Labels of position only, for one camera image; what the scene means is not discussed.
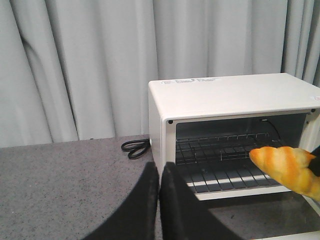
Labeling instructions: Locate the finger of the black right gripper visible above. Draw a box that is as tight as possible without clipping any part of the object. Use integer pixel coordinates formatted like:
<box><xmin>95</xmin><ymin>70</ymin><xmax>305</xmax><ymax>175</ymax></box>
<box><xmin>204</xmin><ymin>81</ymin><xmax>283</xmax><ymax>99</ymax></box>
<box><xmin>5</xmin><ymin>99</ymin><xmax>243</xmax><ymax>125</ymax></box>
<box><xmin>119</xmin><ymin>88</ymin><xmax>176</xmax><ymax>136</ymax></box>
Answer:
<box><xmin>308</xmin><ymin>145</ymin><xmax>320</xmax><ymax>177</ymax></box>

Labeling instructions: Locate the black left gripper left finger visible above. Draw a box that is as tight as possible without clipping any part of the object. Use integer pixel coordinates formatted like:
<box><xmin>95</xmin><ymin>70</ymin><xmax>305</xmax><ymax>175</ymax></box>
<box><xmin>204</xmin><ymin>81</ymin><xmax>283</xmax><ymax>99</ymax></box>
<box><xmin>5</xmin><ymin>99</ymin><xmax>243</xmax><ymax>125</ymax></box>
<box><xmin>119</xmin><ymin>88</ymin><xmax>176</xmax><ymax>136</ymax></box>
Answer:
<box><xmin>84</xmin><ymin>162</ymin><xmax>159</xmax><ymax>240</ymax></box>

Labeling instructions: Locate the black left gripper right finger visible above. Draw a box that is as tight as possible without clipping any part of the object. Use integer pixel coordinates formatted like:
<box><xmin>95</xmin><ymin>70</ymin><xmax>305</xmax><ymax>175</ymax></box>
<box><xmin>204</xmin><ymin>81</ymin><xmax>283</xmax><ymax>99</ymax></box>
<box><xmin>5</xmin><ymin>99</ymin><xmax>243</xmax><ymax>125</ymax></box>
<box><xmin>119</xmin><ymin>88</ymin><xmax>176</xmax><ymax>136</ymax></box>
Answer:
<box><xmin>159</xmin><ymin>162</ymin><xmax>241</xmax><ymax>240</ymax></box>

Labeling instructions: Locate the golden croissant bread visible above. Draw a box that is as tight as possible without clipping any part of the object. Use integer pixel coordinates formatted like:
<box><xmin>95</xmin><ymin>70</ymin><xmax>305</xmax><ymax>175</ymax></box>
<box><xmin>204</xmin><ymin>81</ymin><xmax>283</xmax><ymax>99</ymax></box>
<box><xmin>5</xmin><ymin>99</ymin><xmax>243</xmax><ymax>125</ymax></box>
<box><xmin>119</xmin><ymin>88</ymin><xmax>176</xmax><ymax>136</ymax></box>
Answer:
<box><xmin>249</xmin><ymin>146</ymin><xmax>320</xmax><ymax>201</ymax></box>

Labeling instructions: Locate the oven glass door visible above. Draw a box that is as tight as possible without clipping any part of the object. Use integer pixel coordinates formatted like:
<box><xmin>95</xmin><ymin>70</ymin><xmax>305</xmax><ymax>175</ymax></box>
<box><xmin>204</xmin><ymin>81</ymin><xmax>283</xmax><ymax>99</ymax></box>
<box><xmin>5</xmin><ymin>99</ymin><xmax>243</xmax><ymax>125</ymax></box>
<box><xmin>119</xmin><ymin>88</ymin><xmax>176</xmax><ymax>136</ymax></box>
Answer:
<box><xmin>203</xmin><ymin>192</ymin><xmax>320</xmax><ymax>240</ymax></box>

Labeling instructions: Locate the white Toshiba toaster oven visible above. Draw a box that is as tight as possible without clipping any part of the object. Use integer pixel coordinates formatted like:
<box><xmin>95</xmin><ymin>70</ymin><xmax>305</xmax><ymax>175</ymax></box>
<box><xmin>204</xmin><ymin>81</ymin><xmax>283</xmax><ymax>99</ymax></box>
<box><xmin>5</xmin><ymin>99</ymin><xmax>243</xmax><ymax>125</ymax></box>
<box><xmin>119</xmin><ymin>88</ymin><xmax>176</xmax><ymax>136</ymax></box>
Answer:
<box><xmin>148</xmin><ymin>73</ymin><xmax>320</xmax><ymax>200</ymax></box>

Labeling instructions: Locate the grey curtain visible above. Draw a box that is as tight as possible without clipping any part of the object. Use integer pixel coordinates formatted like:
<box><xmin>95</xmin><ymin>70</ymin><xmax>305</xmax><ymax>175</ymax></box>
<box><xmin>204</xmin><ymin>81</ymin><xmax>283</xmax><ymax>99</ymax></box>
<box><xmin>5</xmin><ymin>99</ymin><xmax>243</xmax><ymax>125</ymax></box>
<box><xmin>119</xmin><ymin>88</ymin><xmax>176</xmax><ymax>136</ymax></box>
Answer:
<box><xmin>0</xmin><ymin>0</ymin><xmax>320</xmax><ymax>148</ymax></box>

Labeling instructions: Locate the black power cable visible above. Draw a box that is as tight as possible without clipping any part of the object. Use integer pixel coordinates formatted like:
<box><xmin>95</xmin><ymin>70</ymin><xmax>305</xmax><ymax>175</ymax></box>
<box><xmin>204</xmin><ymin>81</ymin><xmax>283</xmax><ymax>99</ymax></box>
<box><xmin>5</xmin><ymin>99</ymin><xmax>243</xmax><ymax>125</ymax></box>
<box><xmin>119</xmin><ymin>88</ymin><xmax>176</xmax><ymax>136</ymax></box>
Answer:
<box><xmin>121</xmin><ymin>140</ymin><xmax>150</xmax><ymax>160</ymax></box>

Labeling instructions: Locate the wire oven rack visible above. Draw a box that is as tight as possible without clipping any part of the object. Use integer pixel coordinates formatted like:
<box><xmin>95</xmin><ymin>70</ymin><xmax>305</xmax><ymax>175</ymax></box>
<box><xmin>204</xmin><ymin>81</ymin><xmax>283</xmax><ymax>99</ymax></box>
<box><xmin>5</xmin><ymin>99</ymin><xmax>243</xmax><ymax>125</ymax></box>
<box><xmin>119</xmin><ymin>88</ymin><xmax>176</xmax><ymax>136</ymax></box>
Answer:
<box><xmin>175</xmin><ymin>132</ymin><xmax>282</xmax><ymax>165</ymax></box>

